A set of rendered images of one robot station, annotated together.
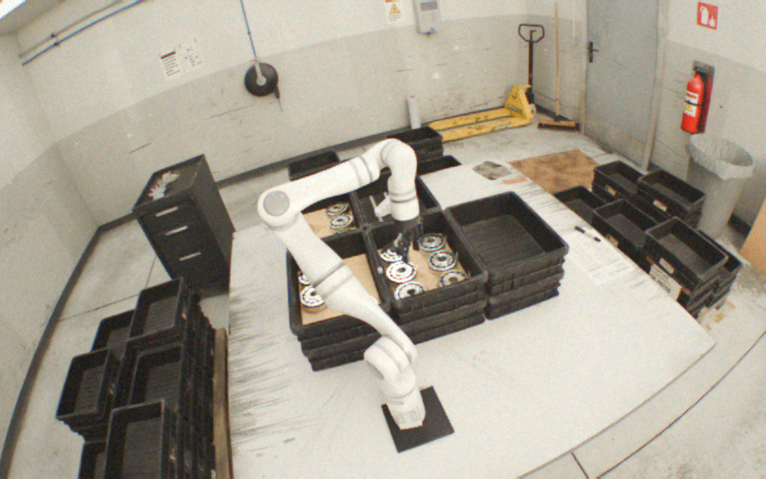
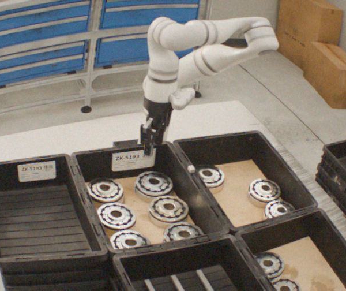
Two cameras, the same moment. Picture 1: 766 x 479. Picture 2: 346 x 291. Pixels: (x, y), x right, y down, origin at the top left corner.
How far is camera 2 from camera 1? 1.93 m
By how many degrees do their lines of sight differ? 108
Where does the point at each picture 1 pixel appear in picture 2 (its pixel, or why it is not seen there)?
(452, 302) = (108, 173)
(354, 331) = (207, 160)
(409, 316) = (154, 168)
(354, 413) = not seen: hidden behind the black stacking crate
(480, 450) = (95, 136)
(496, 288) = (60, 178)
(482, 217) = (50, 275)
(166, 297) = not seen: outside the picture
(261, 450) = not seen: hidden behind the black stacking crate
